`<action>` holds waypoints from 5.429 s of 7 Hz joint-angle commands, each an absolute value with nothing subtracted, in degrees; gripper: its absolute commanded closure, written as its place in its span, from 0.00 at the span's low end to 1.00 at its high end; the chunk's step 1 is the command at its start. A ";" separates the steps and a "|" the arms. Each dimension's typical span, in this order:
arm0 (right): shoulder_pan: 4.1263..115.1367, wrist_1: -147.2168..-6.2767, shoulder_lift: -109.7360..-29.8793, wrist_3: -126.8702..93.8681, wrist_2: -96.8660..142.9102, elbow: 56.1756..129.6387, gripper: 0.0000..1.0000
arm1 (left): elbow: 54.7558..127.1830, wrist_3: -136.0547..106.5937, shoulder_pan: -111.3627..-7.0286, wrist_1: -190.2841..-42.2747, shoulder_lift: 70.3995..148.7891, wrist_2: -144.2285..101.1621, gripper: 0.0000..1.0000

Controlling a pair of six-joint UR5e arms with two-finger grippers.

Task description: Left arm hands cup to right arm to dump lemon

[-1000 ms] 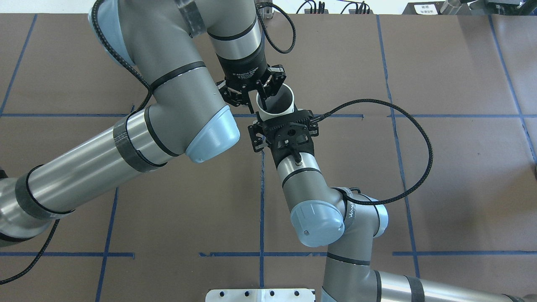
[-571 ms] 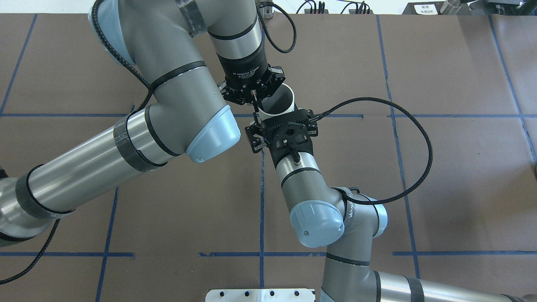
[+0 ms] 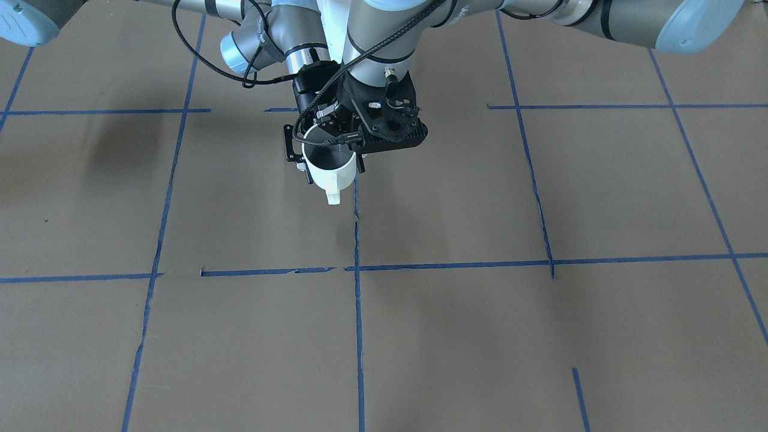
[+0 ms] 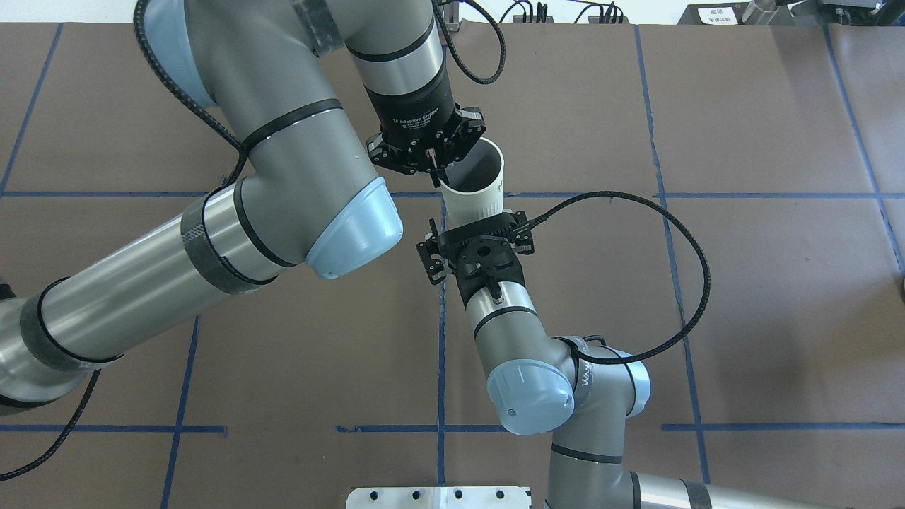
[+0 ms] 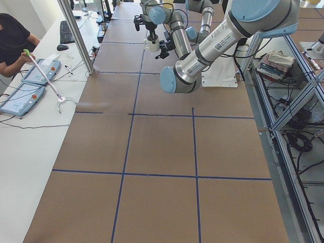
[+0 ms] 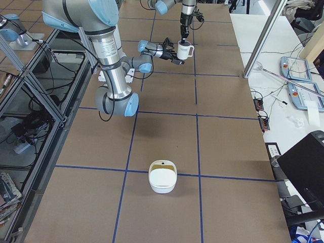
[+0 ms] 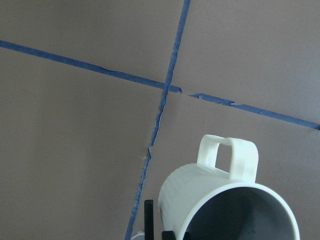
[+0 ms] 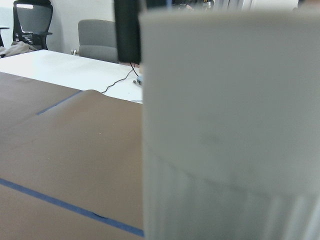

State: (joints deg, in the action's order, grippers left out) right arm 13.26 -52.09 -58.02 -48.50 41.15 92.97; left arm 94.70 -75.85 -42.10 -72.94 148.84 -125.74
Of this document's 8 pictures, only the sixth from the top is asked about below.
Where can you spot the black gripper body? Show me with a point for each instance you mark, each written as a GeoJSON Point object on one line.
{"type": "Point", "coordinates": [184, 22]}
{"type": "Point", "coordinates": [165, 54]}

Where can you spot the white ribbed plastic cup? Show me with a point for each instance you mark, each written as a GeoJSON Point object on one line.
{"type": "Point", "coordinates": [185, 50]}

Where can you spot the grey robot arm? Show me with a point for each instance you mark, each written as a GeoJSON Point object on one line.
{"type": "Point", "coordinates": [99, 21]}

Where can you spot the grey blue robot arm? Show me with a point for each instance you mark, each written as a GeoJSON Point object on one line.
{"type": "Point", "coordinates": [186, 11]}

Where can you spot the white mounting plate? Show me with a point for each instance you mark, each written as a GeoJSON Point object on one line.
{"type": "Point", "coordinates": [126, 75]}

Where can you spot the white lidded bin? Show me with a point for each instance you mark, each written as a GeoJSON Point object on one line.
{"type": "Point", "coordinates": [162, 176]}

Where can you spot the blue teach pendant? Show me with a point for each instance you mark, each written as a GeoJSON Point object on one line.
{"type": "Point", "coordinates": [299, 95]}
{"type": "Point", "coordinates": [295, 69]}

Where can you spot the black monitor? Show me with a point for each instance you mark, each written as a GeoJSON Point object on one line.
{"type": "Point", "coordinates": [303, 166]}

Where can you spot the stack of books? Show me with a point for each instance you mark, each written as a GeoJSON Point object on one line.
{"type": "Point", "coordinates": [11, 197]}

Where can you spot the aluminium frame post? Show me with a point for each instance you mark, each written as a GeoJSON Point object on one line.
{"type": "Point", "coordinates": [271, 20]}

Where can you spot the aluminium frame rack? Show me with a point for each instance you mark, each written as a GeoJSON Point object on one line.
{"type": "Point", "coordinates": [41, 90]}

